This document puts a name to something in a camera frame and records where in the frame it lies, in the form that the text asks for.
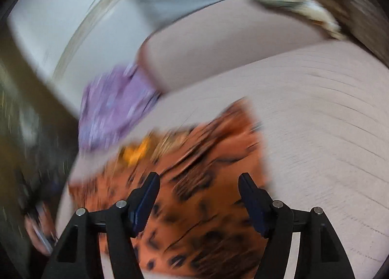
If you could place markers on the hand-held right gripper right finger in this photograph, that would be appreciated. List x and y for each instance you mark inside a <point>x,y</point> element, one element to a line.
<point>254,206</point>

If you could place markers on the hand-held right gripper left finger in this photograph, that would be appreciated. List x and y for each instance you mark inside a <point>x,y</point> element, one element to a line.
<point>145,203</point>

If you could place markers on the orange black floral garment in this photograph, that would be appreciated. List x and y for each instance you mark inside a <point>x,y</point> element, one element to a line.
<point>200,175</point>

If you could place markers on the person's left hand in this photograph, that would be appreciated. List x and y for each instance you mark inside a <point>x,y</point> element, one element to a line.
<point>38,233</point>

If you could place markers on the purple floral garment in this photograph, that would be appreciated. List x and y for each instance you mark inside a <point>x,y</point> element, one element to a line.
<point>115,112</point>

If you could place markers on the wooden cabinet with glass doors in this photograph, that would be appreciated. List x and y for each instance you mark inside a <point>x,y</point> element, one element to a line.
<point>27,133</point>

